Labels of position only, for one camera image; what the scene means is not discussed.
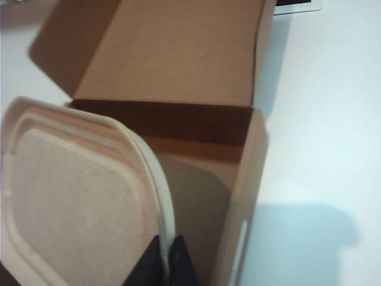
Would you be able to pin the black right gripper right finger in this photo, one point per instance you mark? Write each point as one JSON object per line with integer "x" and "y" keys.
{"x": 183, "y": 265}

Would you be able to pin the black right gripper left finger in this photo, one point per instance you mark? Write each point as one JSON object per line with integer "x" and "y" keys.
{"x": 149, "y": 265}

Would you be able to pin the beige fibre food container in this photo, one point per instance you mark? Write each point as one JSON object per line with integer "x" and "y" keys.
{"x": 74, "y": 193}

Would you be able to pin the brown cardboard box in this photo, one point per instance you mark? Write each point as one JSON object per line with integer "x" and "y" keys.
{"x": 178, "y": 59}

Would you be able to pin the black strip with white edge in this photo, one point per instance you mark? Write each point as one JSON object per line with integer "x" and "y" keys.
{"x": 297, "y": 6}

